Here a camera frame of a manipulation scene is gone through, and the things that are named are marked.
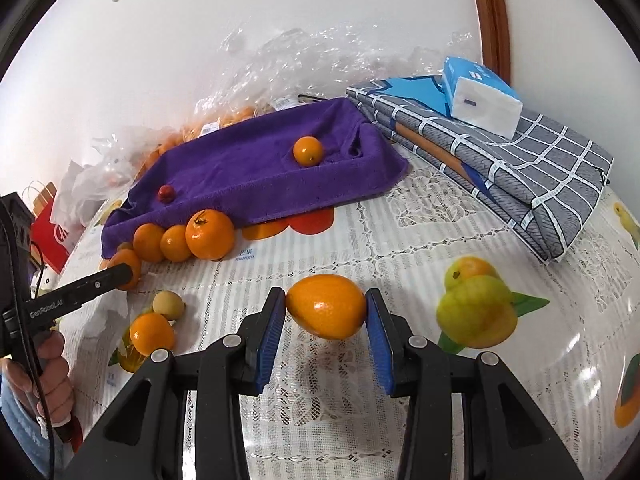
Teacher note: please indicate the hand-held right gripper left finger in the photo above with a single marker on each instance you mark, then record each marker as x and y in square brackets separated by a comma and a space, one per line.
[267, 340]

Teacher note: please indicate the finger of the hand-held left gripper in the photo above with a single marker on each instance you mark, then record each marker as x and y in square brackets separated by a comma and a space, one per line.
[85, 292]

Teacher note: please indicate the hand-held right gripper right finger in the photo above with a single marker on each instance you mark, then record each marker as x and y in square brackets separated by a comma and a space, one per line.
[381, 345]

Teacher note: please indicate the small orange mandarin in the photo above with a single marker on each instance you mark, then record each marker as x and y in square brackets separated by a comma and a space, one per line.
[307, 151]
[176, 244]
[148, 242]
[151, 334]
[127, 262]

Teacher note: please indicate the oval orange kumquat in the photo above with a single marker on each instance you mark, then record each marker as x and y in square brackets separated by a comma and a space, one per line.
[325, 307]

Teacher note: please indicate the person's left forearm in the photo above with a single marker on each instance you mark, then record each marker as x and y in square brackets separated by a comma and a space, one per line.
[20, 445]

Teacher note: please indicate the person's left hand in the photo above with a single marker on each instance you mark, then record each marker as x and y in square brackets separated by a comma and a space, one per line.
[52, 380]

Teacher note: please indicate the red paper bag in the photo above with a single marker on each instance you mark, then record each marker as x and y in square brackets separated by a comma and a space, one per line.
[50, 240]

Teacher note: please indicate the brown paper bag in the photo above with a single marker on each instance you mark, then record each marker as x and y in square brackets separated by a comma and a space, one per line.
[45, 196]

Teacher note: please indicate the pale yellow fruit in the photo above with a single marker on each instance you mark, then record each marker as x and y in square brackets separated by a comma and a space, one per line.
[167, 304]

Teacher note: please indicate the white plastic bag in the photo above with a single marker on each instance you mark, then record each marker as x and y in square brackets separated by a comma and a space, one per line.
[85, 190]

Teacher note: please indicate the fruit print lace tablecloth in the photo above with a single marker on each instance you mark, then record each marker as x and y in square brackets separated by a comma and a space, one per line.
[325, 245]

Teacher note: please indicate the large orange mandarin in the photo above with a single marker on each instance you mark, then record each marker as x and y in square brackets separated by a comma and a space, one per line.
[210, 235]

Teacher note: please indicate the small red fruit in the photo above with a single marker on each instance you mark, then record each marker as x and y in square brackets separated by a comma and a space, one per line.
[165, 193]

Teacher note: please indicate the purple towel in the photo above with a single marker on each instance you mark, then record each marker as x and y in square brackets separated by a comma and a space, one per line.
[250, 175]

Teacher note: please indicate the clear plastic bag of oranges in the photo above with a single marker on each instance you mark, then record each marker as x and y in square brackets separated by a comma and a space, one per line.
[220, 117]

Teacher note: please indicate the folded grey checked bedsheet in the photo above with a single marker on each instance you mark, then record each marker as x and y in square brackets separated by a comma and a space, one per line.
[525, 160]

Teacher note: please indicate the blue white tissue pack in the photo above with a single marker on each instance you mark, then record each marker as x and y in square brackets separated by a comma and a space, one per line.
[482, 97]

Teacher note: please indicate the brown wooden door frame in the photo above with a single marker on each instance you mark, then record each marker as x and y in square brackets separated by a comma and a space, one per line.
[492, 15]

